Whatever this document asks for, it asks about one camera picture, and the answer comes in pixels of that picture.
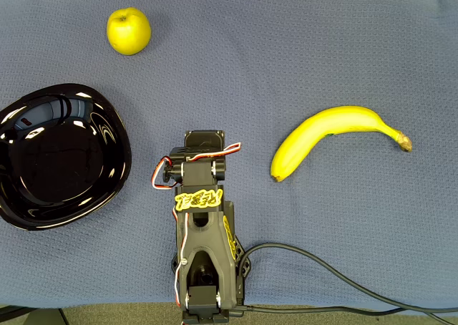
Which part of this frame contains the thin black cable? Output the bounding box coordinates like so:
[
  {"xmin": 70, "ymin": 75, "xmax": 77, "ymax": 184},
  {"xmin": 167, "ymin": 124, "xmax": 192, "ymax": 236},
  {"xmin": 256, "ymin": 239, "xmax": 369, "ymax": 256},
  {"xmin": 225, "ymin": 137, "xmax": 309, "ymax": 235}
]
[{"xmin": 232, "ymin": 303, "xmax": 458, "ymax": 324}]

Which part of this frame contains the blue textured table cloth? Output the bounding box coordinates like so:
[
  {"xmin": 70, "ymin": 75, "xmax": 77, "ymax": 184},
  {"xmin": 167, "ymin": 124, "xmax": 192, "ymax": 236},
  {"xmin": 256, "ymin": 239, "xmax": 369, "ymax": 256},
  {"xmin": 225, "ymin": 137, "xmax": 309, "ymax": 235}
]
[{"xmin": 0, "ymin": 0, "xmax": 458, "ymax": 310}]

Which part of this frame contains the thick black cable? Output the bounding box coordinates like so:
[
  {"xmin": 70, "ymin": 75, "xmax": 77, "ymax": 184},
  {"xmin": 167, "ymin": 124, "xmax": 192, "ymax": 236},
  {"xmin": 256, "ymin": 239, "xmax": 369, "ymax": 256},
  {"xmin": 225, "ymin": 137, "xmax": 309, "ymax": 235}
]
[{"xmin": 234, "ymin": 242, "xmax": 458, "ymax": 314}]

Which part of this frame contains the black glossy bowl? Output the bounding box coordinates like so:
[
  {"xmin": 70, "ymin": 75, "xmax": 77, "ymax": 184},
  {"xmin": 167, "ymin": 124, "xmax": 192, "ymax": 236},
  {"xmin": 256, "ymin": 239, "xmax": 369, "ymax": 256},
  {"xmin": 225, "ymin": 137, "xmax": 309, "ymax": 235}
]
[{"xmin": 0, "ymin": 83, "xmax": 132, "ymax": 232}]

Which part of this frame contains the black tripod stand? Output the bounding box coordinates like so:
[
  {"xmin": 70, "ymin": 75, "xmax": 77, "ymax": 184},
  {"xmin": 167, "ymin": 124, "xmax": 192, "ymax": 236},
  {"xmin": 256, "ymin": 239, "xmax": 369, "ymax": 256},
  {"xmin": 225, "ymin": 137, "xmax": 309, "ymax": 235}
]
[{"xmin": 0, "ymin": 305, "xmax": 69, "ymax": 325}]

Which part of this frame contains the yellow banana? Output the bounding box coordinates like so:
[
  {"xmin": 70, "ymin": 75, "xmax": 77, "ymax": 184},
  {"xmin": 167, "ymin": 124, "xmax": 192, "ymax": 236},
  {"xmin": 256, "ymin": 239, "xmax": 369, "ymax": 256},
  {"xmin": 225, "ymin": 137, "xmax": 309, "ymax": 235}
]
[{"xmin": 270, "ymin": 105, "xmax": 413, "ymax": 183}]

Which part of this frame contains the green apple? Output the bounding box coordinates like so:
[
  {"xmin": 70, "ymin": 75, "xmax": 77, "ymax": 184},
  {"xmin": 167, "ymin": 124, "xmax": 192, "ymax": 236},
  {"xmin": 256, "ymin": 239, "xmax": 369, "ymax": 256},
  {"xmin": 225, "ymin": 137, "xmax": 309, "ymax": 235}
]
[{"xmin": 106, "ymin": 6, "xmax": 152, "ymax": 57}]

